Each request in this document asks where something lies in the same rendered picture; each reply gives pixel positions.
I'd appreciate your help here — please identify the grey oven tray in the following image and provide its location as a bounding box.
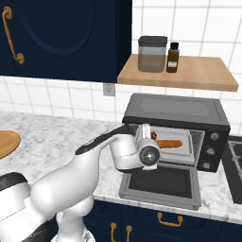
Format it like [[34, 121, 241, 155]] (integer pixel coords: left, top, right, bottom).
[[150, 126, 195, 165]]

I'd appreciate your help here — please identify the wooden wall shelf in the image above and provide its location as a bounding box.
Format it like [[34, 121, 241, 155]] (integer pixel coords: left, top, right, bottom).
[[116, 54, 239, 93]]

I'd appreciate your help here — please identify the grey lidded canister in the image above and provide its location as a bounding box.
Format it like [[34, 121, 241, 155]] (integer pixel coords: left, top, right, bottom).
[[137, 35, 168, 74]]

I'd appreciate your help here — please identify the grey toaster oven door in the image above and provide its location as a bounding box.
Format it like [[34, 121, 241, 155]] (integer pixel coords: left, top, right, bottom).
[[118, 162, 202, 212]]

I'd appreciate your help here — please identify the brass drawer handle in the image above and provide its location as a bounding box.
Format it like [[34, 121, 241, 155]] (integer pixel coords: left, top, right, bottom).
[[156, 211, 184, 228]]

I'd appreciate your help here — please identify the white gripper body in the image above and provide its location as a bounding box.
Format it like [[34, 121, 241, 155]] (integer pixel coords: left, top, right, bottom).
[[134, 123, 153, 145]]

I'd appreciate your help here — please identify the white wall outlet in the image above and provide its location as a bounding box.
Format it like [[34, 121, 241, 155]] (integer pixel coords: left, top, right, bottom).
[[102, 82, 116, 97]]

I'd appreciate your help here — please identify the navy drawer front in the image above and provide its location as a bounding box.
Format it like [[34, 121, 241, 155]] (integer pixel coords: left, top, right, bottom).
[[134, 206, 221, 242]]

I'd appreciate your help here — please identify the black toaster oven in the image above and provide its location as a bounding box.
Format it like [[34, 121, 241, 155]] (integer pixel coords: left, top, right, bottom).
[[121, 93, 232, 174]]

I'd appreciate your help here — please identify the brass base cupboard handle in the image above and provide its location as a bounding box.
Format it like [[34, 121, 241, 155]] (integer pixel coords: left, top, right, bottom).
[[110, 221, 118, 242], [125, 224, 133, 242]]

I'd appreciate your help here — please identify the navy wall cupboard door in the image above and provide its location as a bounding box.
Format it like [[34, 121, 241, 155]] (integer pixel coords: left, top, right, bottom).
[[0, 0, 117, 83]]

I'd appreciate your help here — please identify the orange baguette bread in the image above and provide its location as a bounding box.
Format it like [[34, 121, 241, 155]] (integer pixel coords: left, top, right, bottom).
[[155, 139, 183, 149]]

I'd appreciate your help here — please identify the navy base cupboard door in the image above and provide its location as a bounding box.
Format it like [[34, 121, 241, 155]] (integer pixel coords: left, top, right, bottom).
[[120, 202, 137, 242], [82, 199, 123, 242]]

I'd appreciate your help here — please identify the brass wall cupboard handle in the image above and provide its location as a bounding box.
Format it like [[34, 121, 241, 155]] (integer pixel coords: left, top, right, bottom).
[[1, 5, 26, 65]]

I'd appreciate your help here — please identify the navy wall cupboard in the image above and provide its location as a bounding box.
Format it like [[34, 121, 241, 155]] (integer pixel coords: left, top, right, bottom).
[[0, 0, 133, 84]]

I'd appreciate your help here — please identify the round wooden board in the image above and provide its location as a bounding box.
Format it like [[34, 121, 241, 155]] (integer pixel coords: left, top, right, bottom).
[[0, 130, 22, 161]]

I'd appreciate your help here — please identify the brown bottle with black cap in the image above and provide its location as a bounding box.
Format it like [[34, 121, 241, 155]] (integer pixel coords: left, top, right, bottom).
[[165, 42, 181, 74]]

